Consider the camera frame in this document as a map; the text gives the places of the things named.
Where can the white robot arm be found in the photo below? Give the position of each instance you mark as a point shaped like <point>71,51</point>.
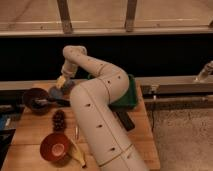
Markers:
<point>107,140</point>

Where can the black handled spoon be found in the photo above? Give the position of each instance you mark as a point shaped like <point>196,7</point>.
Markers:
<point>50,101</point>

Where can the orange red bowl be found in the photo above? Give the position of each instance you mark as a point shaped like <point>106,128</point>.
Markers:
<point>54,147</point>

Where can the black rectangular block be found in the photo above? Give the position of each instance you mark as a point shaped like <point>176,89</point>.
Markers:
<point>125,120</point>

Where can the right metal window post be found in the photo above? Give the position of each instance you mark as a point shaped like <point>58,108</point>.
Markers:
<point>130,15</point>

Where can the green plastic tray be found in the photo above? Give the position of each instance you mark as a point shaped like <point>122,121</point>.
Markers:
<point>128,95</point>

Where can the metal window post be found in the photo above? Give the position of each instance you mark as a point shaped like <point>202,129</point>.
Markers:
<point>65,16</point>
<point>130,15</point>

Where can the dark grape bunch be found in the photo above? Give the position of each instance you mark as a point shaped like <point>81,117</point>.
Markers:
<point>59,123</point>

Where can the dark objects at left edge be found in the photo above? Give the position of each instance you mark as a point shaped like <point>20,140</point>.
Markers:
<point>6,135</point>

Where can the left metal window post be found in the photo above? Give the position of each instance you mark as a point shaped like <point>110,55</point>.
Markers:
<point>65,16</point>

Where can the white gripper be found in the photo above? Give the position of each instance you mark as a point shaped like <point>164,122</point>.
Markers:
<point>68,70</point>

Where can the silver fork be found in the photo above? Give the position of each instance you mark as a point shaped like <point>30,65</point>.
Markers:
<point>76,132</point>

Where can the dark maroon bowl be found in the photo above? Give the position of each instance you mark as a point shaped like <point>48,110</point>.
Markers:
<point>31,95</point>

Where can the yellow banana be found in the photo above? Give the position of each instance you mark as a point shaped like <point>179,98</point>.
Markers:
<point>76,153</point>

